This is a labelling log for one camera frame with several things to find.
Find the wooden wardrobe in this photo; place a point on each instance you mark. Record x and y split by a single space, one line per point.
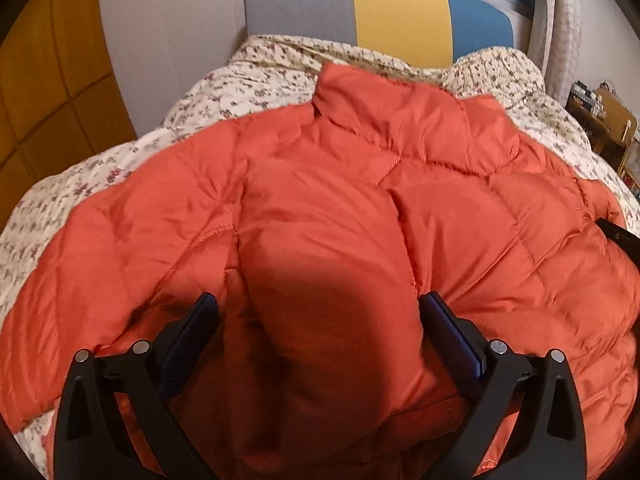
60 102

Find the floral bed quilt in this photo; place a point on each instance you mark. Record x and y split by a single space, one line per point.
240 85

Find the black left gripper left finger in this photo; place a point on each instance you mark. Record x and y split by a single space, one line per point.
91 440

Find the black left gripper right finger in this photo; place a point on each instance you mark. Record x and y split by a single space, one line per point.
524 420

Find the orange quilted down jacket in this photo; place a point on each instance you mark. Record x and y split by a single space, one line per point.
325 239

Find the wooden desk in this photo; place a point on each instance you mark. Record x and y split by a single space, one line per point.
607 122

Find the right floral curtain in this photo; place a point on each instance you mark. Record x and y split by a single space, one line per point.
566 35

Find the grey yellow blue headboard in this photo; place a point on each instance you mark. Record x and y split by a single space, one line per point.
422 33

